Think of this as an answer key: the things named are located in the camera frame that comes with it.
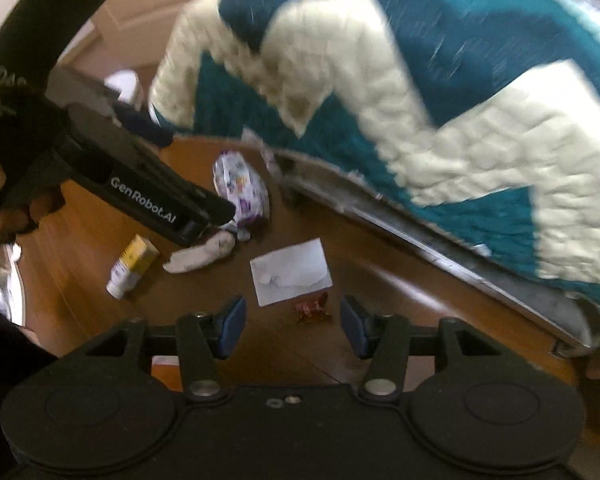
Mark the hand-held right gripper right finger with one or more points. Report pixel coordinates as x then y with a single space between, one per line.
352 327

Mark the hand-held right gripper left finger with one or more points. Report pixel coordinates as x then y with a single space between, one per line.
232 325

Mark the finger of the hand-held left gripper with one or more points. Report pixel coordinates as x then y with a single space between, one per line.
215 210
192 234

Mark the white sock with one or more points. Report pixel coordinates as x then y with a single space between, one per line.
200 256

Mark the printed plastic wrapper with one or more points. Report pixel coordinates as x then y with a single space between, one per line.
240 185

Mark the red candy wrapper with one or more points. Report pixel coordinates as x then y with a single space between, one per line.
310 310

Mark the white paper sheet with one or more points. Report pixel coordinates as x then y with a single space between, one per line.
295 265

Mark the dark blue object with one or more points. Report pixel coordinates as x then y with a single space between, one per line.
145 125

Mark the yellow white bottle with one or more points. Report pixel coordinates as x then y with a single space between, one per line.
132 262

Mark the white child toilet seat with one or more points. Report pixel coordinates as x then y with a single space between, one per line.
125 85

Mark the beige wooden door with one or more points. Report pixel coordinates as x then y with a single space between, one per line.
145 10

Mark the person's dark clothing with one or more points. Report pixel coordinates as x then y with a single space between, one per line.
0 370

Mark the teal cream zigzag quilt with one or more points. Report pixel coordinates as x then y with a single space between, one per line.
430 85

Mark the metal bed frame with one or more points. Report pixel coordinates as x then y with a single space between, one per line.
430 250

